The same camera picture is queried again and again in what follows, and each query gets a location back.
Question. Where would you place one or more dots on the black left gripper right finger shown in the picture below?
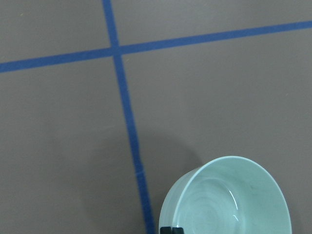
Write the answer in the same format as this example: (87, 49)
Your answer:
(177, 230)

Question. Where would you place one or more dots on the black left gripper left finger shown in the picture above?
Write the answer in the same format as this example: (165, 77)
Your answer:
(165, 230)

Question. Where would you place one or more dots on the light green ceramic bowl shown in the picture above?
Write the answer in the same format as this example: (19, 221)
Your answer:
(228, 195)

